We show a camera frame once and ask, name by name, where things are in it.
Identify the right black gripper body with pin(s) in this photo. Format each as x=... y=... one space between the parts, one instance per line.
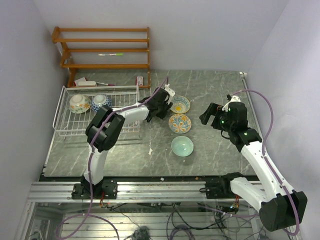
x=222 y=122

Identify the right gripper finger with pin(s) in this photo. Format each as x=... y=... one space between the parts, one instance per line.
x=204 y=118
x=213 y=109

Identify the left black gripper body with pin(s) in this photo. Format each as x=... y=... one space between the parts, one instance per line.
x=163 y=109

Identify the red patterned blue bowl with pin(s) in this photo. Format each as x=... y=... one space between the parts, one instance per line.
x=100 y=100

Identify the orange star leaf bowl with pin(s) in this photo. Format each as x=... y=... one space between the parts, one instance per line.
x=79 y=104

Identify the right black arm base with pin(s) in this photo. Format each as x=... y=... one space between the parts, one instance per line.
x=217 y=190

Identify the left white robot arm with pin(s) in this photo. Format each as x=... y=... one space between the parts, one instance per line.
x=102 y=134

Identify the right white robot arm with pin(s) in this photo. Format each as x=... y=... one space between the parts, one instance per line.
x=279 y=205

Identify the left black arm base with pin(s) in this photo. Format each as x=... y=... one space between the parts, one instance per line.
x=102 y=190

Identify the wooden shelf rack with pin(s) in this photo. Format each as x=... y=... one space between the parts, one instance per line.
x=80 y=48

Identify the blue yellow sun bowl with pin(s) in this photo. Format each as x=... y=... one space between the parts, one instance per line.
x=180 y=104

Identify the orange blue floral bowl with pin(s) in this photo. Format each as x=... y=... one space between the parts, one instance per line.
x=179 y=123

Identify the small red white box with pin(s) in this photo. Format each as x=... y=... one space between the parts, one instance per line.
x=139 y=81

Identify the plain light teal bowl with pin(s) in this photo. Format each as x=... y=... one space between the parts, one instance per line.
x=182 y=146

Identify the pink white pen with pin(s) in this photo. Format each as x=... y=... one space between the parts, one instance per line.
x=105 y=84

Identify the green white pen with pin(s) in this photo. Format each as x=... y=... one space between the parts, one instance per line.
x=110 y=54

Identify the white eraser block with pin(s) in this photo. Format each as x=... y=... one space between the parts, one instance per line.
x=86 y=84

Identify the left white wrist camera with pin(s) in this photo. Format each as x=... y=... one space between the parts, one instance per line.
x=170 y=91

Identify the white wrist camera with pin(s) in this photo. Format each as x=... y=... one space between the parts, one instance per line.
x=170 y=91
x=231 y=99

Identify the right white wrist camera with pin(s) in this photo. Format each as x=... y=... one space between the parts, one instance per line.
x=231 y=99

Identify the white wire dish rack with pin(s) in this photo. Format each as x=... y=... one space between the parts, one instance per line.
x=67 y=123

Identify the aluminium mounting rail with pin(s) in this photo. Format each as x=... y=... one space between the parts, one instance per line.
x=127 y=192

